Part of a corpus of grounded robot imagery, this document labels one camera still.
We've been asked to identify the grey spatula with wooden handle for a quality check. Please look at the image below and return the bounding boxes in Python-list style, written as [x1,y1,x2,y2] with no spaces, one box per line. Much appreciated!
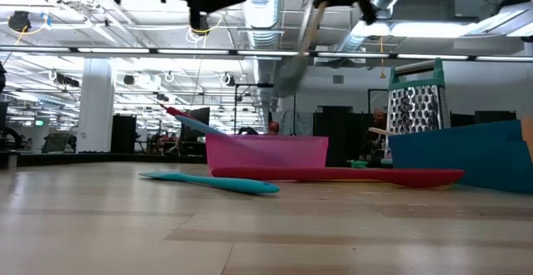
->
[272,0,331,100]

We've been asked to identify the red slotted spoon metal shaft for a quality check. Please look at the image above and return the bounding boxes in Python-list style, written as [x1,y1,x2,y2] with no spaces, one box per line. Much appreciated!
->
[160,102,197,120]

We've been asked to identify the large blue silicone spoon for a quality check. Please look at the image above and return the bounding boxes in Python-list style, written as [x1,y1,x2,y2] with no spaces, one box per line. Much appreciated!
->
[174,114,228,137]

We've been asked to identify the blue silicone spatula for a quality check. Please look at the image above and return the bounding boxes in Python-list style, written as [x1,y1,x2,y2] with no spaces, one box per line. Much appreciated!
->
[139,171,281,196]

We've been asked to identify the teal and steel box grater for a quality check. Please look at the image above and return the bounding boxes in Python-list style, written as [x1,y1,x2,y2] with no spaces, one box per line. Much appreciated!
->
[385,57,451,159]

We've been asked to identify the black room monitor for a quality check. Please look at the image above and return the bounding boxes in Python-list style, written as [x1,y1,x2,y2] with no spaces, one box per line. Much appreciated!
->
[179,107,212,143]

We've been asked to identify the black partition screen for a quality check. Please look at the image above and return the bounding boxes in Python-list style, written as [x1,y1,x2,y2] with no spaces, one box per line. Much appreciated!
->
[311,106,388,168]

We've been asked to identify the white building column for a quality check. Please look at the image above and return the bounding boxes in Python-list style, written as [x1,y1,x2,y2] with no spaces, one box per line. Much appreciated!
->
[76,57,116,154]

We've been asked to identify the pink translucent plastic bin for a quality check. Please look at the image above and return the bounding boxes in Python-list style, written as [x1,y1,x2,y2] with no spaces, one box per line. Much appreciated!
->
[205,133,329,170]

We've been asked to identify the black cabinet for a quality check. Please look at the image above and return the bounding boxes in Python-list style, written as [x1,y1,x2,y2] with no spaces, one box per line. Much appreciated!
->
[110,114,137,154]

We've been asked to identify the low black partition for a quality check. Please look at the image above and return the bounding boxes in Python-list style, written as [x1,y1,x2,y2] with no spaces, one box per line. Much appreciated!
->
[449,110,517,128]

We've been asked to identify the blue plastic bin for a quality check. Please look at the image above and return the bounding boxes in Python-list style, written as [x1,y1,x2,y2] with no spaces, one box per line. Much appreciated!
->
[387,119,533,195]

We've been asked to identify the office chair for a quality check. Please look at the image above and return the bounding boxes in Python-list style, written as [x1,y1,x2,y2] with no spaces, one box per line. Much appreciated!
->
[41,132,72,154]

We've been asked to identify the orange plastic bin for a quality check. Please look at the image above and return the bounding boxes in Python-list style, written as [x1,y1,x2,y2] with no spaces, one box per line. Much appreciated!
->
[521,116,533,159]

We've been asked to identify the black ceiling cable reel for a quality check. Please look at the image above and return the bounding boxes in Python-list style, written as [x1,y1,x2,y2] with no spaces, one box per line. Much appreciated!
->
[190,12,212,34]
[7,10,33,33]

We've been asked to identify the yellow hanging cord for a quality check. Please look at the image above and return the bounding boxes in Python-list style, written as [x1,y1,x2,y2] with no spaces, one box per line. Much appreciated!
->
[378,36,386,79]

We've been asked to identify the black aluminium table frame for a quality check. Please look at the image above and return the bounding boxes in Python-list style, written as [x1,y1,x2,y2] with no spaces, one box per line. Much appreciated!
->
[16,152,207,164]

